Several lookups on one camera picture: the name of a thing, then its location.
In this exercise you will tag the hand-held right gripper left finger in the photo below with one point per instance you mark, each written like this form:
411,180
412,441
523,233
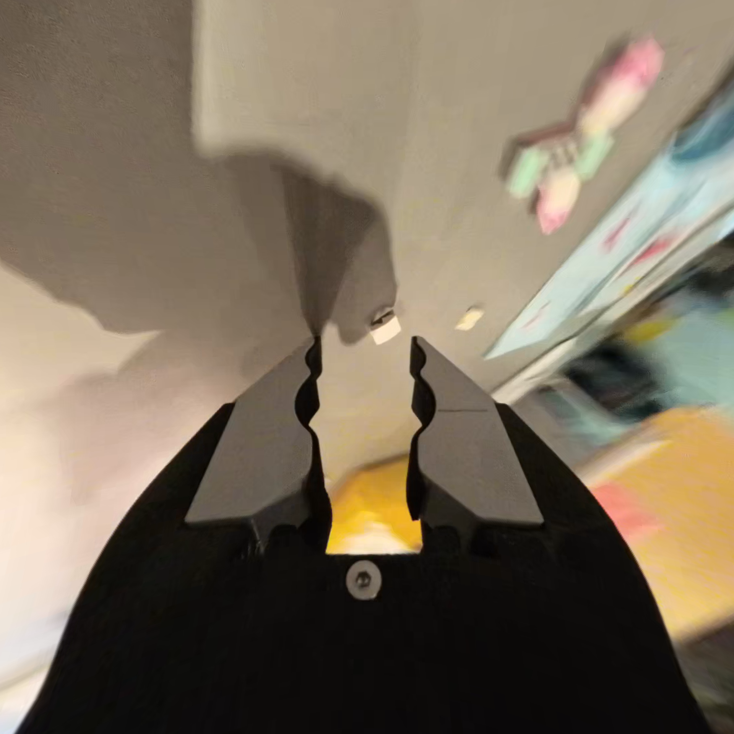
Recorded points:
258,459

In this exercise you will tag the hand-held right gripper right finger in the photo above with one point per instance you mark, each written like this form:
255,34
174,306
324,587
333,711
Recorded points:
476,459

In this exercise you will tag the pale studded plate brick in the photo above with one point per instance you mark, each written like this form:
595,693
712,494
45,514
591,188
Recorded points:
470,319

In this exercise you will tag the white smooth tile brick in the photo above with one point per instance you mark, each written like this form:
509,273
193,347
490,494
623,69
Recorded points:
385,331

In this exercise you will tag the pink sticky note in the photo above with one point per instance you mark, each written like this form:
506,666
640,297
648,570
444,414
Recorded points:
625,510

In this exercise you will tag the wooden top white stand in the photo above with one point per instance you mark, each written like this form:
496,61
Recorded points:
688,459

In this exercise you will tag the open pale blue instruction booklet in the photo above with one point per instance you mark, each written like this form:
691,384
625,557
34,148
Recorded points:
631,258

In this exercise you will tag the winged grey mint brick assembly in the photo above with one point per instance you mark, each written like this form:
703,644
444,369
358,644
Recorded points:
579,149

